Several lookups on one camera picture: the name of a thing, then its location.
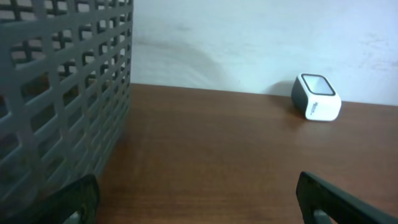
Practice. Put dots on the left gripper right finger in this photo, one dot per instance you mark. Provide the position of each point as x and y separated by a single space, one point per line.
322 202

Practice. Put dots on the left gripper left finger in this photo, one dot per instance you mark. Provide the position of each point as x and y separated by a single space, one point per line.
81 197

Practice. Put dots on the white barcode scanner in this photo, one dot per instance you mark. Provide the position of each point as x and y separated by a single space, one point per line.
315 98

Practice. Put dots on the dark grey plastic basket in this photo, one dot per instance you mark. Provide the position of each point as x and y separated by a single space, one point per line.
65 91

